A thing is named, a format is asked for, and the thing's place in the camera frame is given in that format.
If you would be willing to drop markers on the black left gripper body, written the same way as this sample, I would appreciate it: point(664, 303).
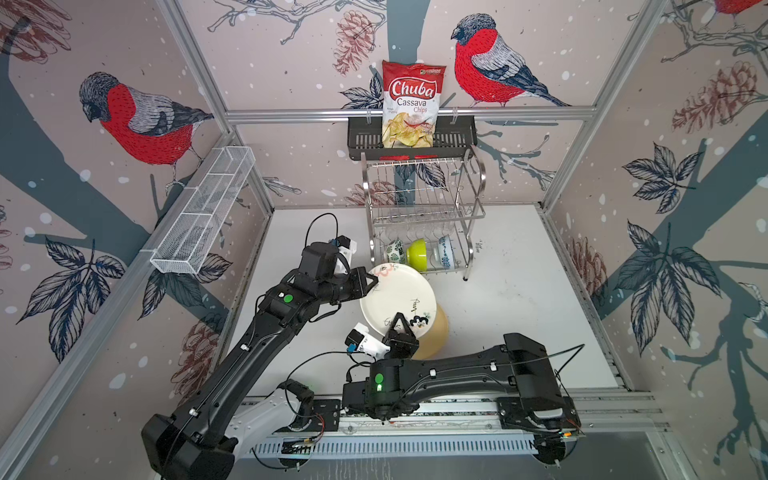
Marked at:
point(348, 287)

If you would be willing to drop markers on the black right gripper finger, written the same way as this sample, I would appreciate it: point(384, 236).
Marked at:
point(393, 326)
point(406, 325)

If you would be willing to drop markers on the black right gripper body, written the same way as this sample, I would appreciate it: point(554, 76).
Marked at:
point(400, 350)

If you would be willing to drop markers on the yellow plate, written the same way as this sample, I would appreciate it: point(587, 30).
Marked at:
point(433, 340)

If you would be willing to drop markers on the white floral plate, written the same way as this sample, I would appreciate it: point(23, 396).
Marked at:
point(400, 289)

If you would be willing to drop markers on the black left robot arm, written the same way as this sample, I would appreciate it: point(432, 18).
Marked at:
point(205, 436)

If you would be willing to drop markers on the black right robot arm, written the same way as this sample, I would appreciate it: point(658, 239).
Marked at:
point(397, 383)

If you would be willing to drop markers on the silver two-tier dish rack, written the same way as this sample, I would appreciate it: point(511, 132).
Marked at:
point(424, 199)

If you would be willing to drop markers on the green leaf pattern bowl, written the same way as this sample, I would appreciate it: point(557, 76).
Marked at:
point(395, 252)

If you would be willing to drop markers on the lime green bowl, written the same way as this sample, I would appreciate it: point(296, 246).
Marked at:
point(417, 255)

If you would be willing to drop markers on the blue floral white bowl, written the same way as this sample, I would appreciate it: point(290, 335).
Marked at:
point(443, 254)

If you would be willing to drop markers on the Chuba cassava chips bag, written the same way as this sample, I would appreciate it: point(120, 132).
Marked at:
point(411, 102)

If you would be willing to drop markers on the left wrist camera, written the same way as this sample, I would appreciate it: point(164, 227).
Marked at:
point(346, 249)

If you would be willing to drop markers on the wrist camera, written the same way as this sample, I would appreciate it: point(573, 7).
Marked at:
point(346, 249)
point(360, 340)

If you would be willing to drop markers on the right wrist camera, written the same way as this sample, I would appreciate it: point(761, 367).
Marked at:
point(360, 340)

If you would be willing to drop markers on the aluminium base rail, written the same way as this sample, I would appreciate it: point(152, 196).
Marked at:
point(456, 425)

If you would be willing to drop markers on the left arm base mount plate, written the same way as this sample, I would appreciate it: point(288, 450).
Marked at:
point(316, 416)

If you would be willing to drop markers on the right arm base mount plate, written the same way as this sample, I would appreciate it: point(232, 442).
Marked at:
point(555, 432)

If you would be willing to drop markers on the black wall basket shelf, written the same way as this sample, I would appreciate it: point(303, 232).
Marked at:
point(452, 138)

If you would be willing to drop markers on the white wire wall basket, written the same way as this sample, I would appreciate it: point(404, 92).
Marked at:
point(192, 235)

